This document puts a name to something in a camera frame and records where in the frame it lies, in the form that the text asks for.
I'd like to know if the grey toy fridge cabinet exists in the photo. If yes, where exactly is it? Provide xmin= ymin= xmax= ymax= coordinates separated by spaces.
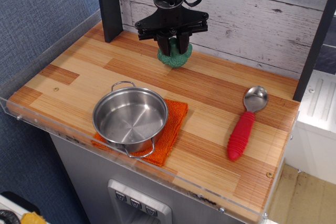
xmin=51 ymin=135 xmax=240 ymax=223

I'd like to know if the red handled metal spoon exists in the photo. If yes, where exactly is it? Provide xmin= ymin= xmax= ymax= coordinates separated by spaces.
xmin=227 ymin=86 xmax=268 ymax=161

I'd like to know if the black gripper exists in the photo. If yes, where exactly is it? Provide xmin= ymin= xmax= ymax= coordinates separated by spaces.
xmin=134 ymin=6 xmax=209 ymax=56

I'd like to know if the green toy broccoli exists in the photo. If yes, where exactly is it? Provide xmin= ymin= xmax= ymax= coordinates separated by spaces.
xmin=157 ymin=37 xmax=193 ymax=68

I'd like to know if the white toy sink unit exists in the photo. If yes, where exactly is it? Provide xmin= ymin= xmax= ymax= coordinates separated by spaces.
xmin=285 ymin=70 xmax=335 ymax=184

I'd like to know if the dark right post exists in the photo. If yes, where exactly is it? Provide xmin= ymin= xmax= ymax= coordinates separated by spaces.
xmin=292 ymin=0 xmax=335 ymax=102

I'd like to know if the orange cloth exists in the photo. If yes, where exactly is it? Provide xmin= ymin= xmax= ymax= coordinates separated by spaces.
xmin=91 ymin=99 xmax=188 ymax=167

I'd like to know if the yellow object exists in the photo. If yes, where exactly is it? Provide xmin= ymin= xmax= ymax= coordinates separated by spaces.
xmin=20 ymin=212 xmax=47 ymax=224

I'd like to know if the black braided cable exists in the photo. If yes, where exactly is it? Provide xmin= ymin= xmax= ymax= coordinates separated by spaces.
xmin=0 ymin=209 xmax=22 ymax=224

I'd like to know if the stainless steel pot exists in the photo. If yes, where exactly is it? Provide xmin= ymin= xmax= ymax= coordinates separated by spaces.
xmin=92 ymin=81 xmax=169 ymax=158

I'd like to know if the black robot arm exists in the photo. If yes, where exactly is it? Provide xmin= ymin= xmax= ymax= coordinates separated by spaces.
xmin=135 ymin=0 xmax=209 ymax=56

